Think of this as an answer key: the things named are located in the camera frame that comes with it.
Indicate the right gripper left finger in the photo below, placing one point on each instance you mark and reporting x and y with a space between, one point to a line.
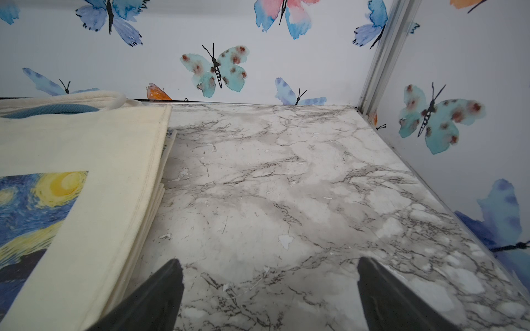
153 306

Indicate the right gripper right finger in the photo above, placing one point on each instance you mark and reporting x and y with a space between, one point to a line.
388 304

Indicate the cream bag starry night print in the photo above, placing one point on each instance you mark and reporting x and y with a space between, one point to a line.
79 194

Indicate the cream bag blue floral pattern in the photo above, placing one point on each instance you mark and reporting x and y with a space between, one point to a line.
67 109

